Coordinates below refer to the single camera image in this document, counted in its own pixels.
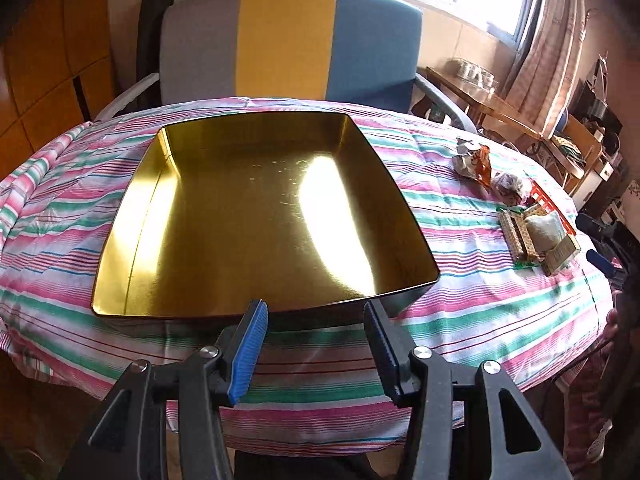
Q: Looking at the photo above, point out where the crumpled snack wrapper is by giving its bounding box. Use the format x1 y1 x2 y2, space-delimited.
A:
452 139 491 188

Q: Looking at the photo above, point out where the beige curtain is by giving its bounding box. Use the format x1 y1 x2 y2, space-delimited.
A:
504 0 587 138

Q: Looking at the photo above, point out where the gold metal tray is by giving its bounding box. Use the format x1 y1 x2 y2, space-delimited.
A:
92 110 439 326

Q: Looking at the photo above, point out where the patterned green packet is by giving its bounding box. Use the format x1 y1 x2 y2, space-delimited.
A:
498 204 580 276

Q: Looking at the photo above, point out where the wooden side table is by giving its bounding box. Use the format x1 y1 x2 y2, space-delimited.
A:
424 67 542 140

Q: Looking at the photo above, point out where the orange plastic comb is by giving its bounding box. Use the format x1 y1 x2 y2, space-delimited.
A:
530 180 576 235

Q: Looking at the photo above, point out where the white cloth pouch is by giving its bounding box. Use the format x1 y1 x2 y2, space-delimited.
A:
525 212 566 254

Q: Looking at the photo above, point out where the cluttered wooden shelf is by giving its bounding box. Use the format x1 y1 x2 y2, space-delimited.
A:
550 53 629 217

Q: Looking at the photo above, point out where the grey yellow blue chair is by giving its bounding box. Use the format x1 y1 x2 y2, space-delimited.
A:
96 0 476 132

